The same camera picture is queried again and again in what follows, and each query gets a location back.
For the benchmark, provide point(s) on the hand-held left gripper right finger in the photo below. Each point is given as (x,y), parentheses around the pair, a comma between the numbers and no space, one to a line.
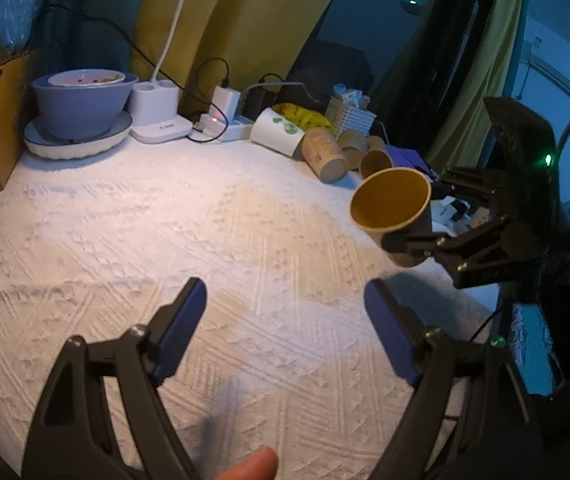
(390,325)

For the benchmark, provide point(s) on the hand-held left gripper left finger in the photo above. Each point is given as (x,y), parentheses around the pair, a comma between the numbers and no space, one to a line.
(180,327)

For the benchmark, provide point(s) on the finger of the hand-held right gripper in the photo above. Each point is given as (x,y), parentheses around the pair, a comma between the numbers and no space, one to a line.
(485,250)
(475,185)

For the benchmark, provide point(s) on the brown paper cup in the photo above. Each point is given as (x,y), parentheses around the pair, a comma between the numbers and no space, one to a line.
(376,164)
(352,144)
(390,200)

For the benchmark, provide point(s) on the printed paper cup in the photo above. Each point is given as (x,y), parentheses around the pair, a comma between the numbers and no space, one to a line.
(322,152)

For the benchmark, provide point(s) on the white cup with green print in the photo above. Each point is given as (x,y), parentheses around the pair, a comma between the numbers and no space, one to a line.
(272,132)

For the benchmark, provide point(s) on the dark blue cloth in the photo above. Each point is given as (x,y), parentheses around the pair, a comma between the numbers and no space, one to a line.
(410,160)

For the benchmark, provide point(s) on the white textured tablecloth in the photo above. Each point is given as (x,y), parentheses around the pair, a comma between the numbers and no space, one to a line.
(190,240)

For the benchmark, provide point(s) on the yellow hanging cloth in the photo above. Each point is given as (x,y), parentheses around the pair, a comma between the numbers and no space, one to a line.
(485,60)

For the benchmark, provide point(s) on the dark hanging cloth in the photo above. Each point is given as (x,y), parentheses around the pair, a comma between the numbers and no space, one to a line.
(435,50)

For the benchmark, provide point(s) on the white woven basket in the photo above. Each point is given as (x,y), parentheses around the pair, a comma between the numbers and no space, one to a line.
(350,119)

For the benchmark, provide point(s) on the yellow soft toy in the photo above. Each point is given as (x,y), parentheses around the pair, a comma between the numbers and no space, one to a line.
(307,117)

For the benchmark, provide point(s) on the white desk lamp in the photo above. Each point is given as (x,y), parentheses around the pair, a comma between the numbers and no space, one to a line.
(157,125)

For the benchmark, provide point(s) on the white plate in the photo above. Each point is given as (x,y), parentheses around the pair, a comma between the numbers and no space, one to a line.
(75,149)

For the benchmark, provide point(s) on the white power strip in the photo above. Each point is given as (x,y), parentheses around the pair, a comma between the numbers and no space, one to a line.
(237,128)

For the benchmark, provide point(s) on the white charger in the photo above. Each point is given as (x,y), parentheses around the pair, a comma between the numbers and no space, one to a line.
(226,100)

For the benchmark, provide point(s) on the black power adapter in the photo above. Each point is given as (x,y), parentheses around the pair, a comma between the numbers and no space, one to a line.
(256,103)

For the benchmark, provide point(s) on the blue bowl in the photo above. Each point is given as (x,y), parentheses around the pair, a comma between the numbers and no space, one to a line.
(80,110)

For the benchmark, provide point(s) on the small white bowl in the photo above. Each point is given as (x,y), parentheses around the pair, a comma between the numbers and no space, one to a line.
(85,79)

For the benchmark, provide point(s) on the yellow curtain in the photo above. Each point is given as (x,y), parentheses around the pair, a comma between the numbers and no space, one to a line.
(255,25)

